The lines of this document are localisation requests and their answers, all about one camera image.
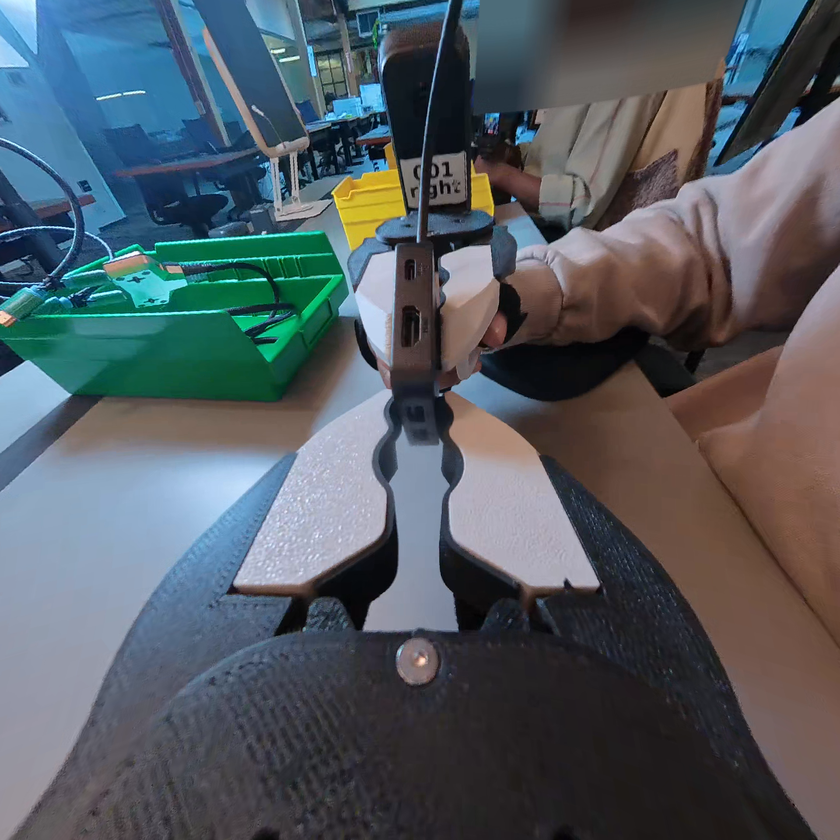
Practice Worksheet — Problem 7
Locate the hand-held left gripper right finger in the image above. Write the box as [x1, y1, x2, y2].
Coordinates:
[438, 392, 602, 597]

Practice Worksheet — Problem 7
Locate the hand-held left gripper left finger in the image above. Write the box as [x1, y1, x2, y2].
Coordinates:
[233, 390, 399, 597]

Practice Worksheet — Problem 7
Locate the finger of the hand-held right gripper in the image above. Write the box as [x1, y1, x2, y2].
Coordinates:
[355, 251, 398, 363]
[436, 245, 505, 382]

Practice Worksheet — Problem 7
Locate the black USB hub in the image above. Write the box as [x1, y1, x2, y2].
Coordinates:
[392, 0, 465, 448]

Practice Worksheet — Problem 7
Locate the green plastic bin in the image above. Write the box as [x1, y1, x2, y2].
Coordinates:
[0, 231, 350, 403]

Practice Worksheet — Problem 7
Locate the black cable with white plug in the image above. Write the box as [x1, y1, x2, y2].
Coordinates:
[104, 255, 298, 347]

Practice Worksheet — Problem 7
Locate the person's right forearm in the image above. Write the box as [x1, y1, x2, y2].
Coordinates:
[512, 95, 840, 353]

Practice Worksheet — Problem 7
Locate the person's right hand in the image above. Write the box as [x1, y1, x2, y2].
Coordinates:
[478, 310, 511, 353]

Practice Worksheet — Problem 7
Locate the yellow plastic bin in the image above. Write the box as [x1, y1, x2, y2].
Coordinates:
[331, 147, 495, 252]

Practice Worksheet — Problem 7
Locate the black mesh wrist rest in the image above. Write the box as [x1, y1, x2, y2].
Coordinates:
[478, 325, 698, 403]

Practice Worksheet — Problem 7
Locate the black board on wooden stand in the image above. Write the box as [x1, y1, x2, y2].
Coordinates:
[193, 0, 332, 223]

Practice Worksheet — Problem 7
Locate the black office chair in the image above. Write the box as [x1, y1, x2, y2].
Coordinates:
[150, 192, 229, 238]

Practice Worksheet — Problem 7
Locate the background office desk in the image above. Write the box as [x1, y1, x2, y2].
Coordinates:
[115, 146, 277, 221]

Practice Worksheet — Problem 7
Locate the person's beige sweater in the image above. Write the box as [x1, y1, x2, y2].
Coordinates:
[668, 262, 840, 652]

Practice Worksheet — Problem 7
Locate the dark glossy panel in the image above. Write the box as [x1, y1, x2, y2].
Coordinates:
[712, 0, 840, 168]

